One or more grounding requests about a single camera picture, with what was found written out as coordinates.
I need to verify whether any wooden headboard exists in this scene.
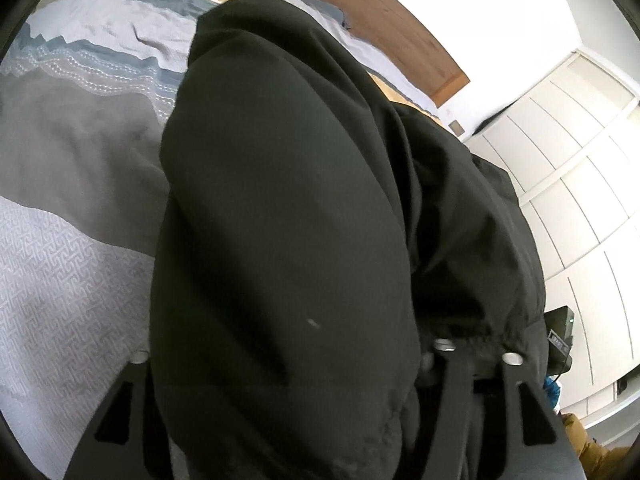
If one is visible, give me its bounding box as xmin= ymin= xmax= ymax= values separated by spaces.
xmin=323 ymin=0 xmax=470 ymax=106

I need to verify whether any black puffy jacket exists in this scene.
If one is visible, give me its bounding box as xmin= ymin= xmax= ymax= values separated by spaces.
xmin=150 ymin=0 xmax=548 ymax=479

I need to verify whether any white wardrobe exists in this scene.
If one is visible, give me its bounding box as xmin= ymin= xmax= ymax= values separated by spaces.
xmin=466 ymin=51 xmax=639 ymax=426

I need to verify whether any striped bed cover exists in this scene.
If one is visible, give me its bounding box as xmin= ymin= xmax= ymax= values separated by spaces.
xmin=1 ymin=0 xmax=437 ymax=479

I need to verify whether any wall light switch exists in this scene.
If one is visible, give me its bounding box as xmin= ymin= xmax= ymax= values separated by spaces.
xmin=449 ymin=120 xmax=464 ymax=136

